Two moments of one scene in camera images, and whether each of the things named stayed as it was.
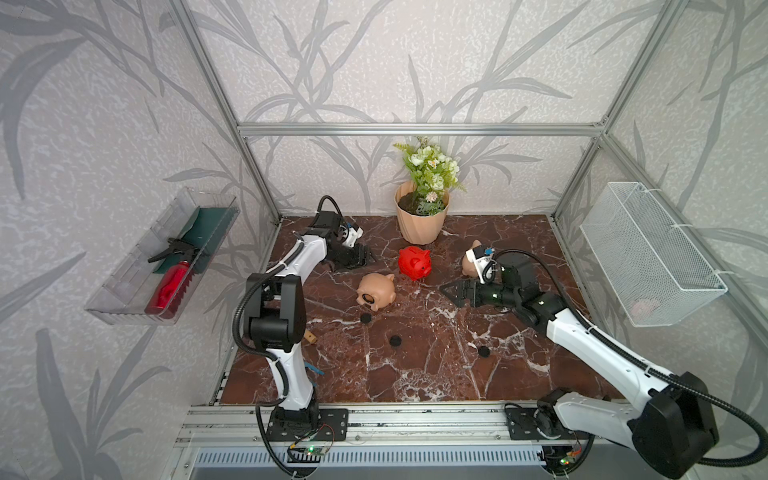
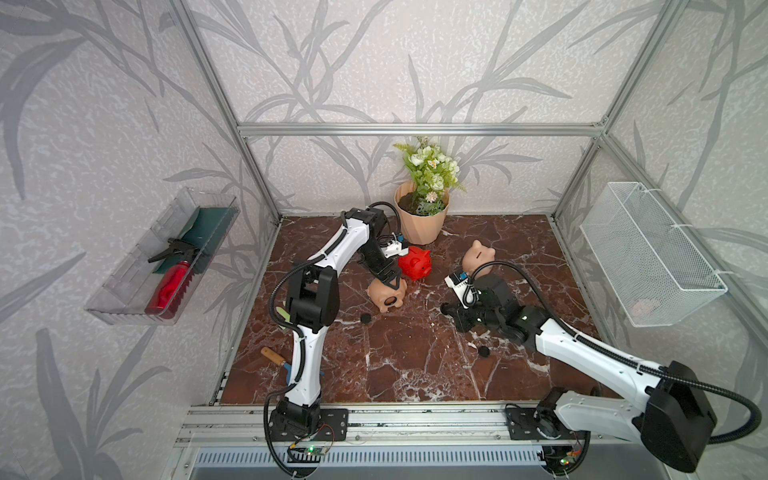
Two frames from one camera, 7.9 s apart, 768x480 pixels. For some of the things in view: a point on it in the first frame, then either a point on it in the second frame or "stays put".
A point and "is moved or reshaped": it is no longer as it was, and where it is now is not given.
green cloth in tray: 207,229 stays put
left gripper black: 356,262 -> 381,272
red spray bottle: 174,279 stays put
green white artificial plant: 431,172 stays put
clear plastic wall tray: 151,285 stays put
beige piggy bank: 376,290 is moved or reshaped
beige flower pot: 421,216 stays put
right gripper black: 463,286 -> 458,318
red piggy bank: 415,263 stays put
